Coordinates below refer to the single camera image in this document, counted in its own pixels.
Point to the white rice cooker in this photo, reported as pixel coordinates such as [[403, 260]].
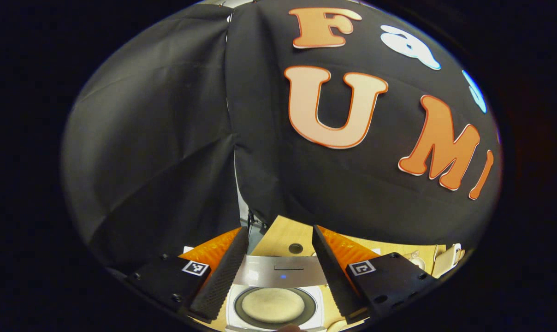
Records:
[[278, 272]]

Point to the black desk grommet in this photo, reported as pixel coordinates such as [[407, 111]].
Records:
[[295, 248]]

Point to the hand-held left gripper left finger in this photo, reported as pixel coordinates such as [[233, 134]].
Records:
[[223, 276]]

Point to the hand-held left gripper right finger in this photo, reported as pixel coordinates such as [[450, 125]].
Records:
[[331, 272]]

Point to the white toaster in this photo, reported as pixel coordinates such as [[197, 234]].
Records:
[[444, 263]]

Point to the heap of white rice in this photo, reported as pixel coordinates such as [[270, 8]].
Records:
[[274, 305]]

